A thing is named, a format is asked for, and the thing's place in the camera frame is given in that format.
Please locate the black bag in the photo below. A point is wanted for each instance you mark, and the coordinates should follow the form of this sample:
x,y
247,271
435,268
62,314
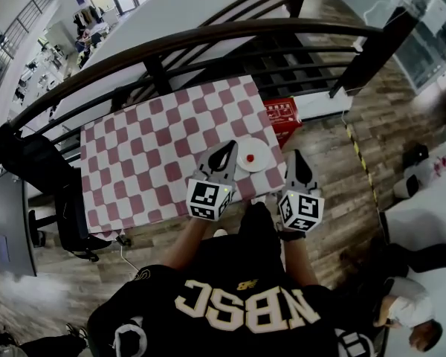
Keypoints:
x,y
415,154

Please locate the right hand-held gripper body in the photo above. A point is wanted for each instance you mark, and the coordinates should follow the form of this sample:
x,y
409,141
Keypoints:
x,y
304,210

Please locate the red checkered cloth table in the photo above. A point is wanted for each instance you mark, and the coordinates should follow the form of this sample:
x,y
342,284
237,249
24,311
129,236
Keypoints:
x,y
148,154

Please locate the dark metal railing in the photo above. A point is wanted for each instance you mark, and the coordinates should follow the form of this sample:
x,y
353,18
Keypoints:
x,y
134,50

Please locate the red box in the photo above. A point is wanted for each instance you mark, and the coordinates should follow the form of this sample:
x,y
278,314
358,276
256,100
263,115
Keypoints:
x,y
282,117

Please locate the small red fruit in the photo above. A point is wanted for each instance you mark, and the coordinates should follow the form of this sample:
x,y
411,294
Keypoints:
x,y
250,158

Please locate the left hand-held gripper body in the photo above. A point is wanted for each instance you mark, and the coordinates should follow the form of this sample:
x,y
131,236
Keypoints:
x,y
206,199

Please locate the person's left white shoe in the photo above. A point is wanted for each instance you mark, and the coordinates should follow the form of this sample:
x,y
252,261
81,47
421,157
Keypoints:
x,y
219,233

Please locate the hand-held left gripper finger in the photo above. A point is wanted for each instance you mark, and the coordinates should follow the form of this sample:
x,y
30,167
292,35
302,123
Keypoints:
x,y
233,166
207,160

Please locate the person's left forearm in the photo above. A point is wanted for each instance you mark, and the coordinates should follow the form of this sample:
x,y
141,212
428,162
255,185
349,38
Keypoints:
x,y
186,244

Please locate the person's right white shoe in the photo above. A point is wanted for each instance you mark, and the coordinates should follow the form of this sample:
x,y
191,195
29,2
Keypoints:
x,y
258,199

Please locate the black wristwatch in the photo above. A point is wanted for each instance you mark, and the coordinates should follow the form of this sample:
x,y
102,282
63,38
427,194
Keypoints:
x,y
291,235

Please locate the person's white shoe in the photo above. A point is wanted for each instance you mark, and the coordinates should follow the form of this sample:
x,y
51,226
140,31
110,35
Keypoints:
x,y
219,233
258,199

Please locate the white round plate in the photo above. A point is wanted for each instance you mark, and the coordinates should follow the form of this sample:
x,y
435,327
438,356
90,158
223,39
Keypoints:
x,y
262,152

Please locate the person's right forearm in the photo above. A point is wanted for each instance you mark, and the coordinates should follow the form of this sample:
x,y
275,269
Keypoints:
x,y
301,266

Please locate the person's black printed shirt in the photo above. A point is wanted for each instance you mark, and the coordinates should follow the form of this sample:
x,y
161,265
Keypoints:
x,y
226,329

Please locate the grey desk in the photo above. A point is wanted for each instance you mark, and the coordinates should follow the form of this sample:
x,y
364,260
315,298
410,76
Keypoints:
x,y
3,221

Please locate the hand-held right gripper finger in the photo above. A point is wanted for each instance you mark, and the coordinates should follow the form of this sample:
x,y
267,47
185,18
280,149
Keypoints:
x,y
312,179
290,175

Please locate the white table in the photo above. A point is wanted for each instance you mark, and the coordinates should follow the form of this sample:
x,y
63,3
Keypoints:
x,y
423,225

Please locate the person's black trousers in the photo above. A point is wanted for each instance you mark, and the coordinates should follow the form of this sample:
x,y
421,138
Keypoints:
x,y
256,233

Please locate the yellow black floor tape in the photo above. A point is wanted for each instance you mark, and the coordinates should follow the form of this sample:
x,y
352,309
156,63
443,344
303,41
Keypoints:
x,y
360,158

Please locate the black office chair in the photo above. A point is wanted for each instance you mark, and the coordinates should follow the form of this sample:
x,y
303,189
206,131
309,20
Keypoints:
x,y
33,158

